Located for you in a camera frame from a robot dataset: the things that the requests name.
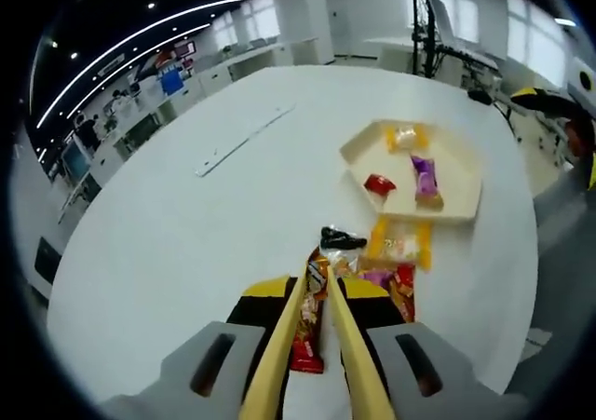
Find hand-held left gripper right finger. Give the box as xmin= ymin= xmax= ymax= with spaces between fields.
xmin=341 ymin=278 xmax=536 ymax=420

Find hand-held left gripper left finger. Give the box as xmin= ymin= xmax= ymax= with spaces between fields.
xmin=100 ymin=274 xmax=300 ymax=420

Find red long food bar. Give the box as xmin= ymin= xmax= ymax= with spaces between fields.
xmin=289 ymin=246 xmax=337 ymax=374
xmin=389 ymin=262 xmax=419 ymax=324

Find cream hexagonal container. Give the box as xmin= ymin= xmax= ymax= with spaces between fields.
xmin=338 ymin=117 xmax=484 ymax=220

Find purple food packet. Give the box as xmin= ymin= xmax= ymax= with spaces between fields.
xmin=409 ymin=156 xmax=446 ymax=211
xmin=357 ymin=269 xmax=397 ymax=287

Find yellow clear food packet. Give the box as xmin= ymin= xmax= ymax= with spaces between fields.
xmin=381 ymin=122 xmax=432 ymax=154
xmin=366 ymin=218 xmax=435 ymax=273

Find small gold candy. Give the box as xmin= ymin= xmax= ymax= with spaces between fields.
xmin=325 ymin=247 xmax=365 ymax=279

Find small red candy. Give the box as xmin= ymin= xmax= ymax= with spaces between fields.
xmin=363 ymin=173 xmax=398 ymax=197

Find person's right hand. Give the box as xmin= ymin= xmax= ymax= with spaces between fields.
xmin=564 ymin=111 xmax=596 ymax=160

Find small black object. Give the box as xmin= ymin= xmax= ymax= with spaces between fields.
xmin=318 ymin=224 xmax=370 ymax=252

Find teal framed display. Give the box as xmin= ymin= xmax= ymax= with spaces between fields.
xmin=62 ymin=142 xmax=92 ymax=179

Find black office chair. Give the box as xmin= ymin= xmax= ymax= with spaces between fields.
xmin=124 ymin=114 xmax=160 ymax=150

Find white square pillar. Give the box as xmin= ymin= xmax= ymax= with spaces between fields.
xmin=273 ymin=0 xmax=337 ymax=65

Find white office workbench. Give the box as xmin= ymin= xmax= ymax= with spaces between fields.
xmin=34 ymin=42 xmax=294 ymax=216

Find blue storage bin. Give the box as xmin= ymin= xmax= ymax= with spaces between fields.
xmin=160 ymin=65 xmax=183 ymax=95

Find ceiling light strips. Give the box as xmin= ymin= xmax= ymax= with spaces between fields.
xmin=35 ymin=0 xmax=260 ymax=126

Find group of ceiling spot lights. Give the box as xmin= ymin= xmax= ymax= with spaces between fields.
xmin=50 ymin=0 xmax=159 ymax=75

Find white table cable cover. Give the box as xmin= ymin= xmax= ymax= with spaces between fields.
xmin=194 ymin=102 xmax=297 ymax=178

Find red wall display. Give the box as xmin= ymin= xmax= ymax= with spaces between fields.
xmin=153 ymin=40 xmax=196 ymax=75

